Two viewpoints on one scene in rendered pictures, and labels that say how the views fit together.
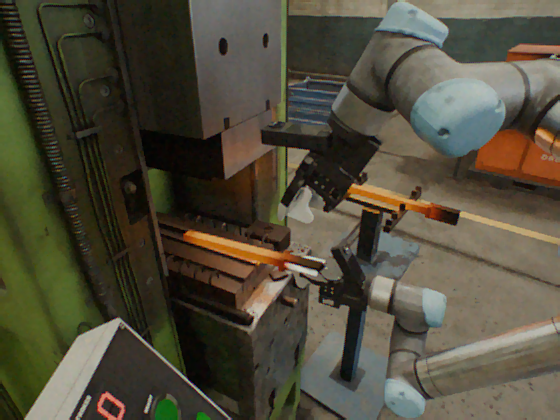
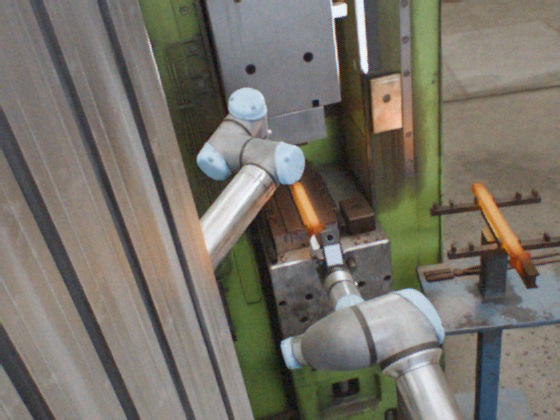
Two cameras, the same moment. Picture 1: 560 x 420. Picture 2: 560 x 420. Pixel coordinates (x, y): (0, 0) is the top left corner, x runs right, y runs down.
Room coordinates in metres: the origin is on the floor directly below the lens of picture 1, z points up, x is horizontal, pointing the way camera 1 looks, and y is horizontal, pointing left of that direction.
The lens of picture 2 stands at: (-0.10, -1.15, 2.00)
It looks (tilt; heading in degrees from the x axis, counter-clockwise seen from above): 33 degrees down; 59
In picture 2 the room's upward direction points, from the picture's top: 11 degrees counter-clockwise
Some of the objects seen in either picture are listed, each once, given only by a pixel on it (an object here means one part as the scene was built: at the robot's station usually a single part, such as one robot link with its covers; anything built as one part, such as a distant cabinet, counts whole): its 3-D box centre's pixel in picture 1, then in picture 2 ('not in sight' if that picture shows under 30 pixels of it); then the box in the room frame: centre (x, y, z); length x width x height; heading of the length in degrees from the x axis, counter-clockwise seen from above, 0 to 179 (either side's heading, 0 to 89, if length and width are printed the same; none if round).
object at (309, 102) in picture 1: (330, 111); not in sight; (4.79, -0.69, 0.36); 1.20 x 0.80 x 0.72; 58
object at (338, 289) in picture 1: (345, 286); (332, 269); (0.63, -0.15, 0.99); 0.12 x 0.08 x 0.09; 64
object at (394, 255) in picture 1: (365, 257); (491, 291); (1.08, -0.33, 0.73); 0.40 x 0.30 x 0.02; 144
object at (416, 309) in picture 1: (416, 305); (348, 306); (0.56, -0.30, 1.00); 0.11 x 0.08 x 0.09; 64
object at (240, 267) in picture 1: (191, 254); (292, 201); (0.80, 0.25, 0.96); 0.42 x 0.20 x 0.09; 64
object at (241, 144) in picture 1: (172, 129); (276, 102); (0.80, 0.25, 1.32); 0.42 x 0.20 x 0.10; 64
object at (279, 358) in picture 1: (209, 308); (317, 257); (0.85, 0.24, 0.69); 0.56 x 0.38 x 0.45; 64
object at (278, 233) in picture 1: (268, 238); (357, 215); (0.89, 0.04, 0.95); 0.12 x 0.08 x 0.06; 64
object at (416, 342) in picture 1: (407, 341); not in sight; (0.54, -0.29, 0.90); 0.11 x 0.08 x 0.11; 159
